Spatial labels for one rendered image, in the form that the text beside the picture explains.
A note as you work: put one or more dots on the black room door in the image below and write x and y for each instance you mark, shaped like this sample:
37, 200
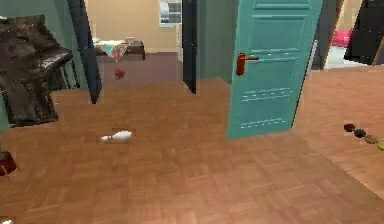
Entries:
189, 43

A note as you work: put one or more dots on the white bowling pin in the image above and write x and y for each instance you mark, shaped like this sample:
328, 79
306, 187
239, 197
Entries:
120, 136

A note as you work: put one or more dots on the red lump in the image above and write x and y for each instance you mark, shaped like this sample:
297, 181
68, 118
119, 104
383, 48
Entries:
119, 73

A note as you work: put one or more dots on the teal room door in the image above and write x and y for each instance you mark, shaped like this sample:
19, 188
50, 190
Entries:
271, 66

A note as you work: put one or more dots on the bed with patterned cover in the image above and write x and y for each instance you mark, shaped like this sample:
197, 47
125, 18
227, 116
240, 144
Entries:
118, 48

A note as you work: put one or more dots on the dark blue room door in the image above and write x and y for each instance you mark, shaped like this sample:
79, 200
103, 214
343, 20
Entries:
87, 50

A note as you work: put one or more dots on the dark maroon ball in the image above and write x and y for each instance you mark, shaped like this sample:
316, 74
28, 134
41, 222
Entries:
349, 127

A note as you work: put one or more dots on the pink seat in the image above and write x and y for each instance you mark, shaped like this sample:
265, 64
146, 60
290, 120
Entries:
342, 38

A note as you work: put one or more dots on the dark brown piano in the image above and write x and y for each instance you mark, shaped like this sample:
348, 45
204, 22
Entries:
28, 71

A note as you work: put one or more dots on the dark blue ball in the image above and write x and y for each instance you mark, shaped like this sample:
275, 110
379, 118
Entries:
360, 133

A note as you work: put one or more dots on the brown ball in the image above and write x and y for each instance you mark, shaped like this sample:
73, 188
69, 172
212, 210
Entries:
371, 139

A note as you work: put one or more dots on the green ball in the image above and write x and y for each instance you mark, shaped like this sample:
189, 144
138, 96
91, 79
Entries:
381, 146

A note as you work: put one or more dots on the dark red box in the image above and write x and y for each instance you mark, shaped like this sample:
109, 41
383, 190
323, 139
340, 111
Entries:
6, 163

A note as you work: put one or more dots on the window with white frame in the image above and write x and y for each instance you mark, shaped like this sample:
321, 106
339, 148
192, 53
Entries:
170, 12

